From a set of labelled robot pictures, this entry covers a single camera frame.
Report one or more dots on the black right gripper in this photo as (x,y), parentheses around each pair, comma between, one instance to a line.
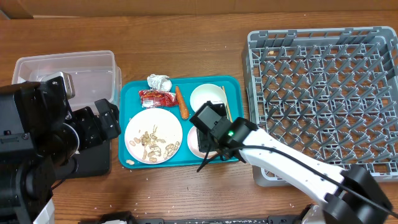
(207,143)

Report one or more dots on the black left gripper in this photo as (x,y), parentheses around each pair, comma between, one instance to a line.
(96,134)

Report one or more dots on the wooden chopstick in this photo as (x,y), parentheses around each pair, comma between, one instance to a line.
(227,106)

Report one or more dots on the white bowl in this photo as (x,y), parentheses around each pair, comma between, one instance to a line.
(206,92)

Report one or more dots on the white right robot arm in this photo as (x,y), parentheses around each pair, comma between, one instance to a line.
(341,196)

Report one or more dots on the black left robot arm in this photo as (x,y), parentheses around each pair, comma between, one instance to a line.
(39,133)

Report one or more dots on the black bin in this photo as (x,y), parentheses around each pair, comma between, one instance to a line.
(95,161)

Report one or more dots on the orange carrot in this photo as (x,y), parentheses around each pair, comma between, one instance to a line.
(184,112)

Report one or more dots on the peanut shell on tray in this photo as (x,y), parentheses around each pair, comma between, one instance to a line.
(130,162)

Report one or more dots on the clear plastic bin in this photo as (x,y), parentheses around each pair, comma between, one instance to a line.
(95,75)

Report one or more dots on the large white plate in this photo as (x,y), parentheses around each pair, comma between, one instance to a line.
(153,136)

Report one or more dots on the teal plastic tray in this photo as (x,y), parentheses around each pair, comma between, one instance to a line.
(130,105)

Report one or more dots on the red snack wrapper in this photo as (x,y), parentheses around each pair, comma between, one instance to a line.
(156,99)

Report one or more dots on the crumpled white tissue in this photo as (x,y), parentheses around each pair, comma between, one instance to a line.
(159,82)

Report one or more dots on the grey dish rack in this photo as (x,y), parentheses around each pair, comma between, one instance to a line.
(328,93)

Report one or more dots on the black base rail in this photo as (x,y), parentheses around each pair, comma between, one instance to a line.
(127,218)

